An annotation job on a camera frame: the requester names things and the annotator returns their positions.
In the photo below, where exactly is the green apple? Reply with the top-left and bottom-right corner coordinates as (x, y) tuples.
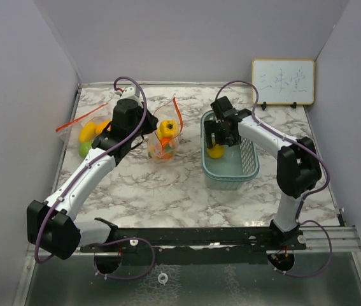
(78, 141), (92, 159)

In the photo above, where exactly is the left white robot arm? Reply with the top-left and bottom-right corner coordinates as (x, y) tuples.
(27, 97), (158, 264)

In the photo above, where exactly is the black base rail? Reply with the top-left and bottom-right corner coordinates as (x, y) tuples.
(81, 227), (306, 266)

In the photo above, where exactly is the yellow lemon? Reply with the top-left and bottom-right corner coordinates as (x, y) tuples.
(78, 121), (97, 143)
(157, 120), (179, 139)

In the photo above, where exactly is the orange tangerine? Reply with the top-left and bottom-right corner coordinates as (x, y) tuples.
(155, 138), (176, 159)

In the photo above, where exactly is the clear zip bag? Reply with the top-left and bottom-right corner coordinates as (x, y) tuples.
(55, 102), (112, 155)
(147, 95), (184, 161)

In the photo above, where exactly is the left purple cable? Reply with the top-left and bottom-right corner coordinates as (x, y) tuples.
(34, 76), (157, 281)

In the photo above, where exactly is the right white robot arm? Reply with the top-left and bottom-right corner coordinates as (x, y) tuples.
(204, 96), (322, 249)

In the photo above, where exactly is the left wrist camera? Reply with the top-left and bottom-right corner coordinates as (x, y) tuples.
(120, 86), (143, 103)

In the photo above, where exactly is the light blue plastic basket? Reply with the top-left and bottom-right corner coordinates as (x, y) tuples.
(201, 111), (260, 191)

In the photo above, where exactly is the small whiteboard with writing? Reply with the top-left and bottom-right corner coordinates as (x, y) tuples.
(251, 59), (315, 105)

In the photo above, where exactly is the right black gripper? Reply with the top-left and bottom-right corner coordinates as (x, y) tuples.
(204, 120), (241, 149)

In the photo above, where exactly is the yellow pear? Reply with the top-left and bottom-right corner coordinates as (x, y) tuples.
(206, 145), (225, 159)

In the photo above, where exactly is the clear zip top bag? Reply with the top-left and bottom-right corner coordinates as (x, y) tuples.
(55, 102), (112, 155)

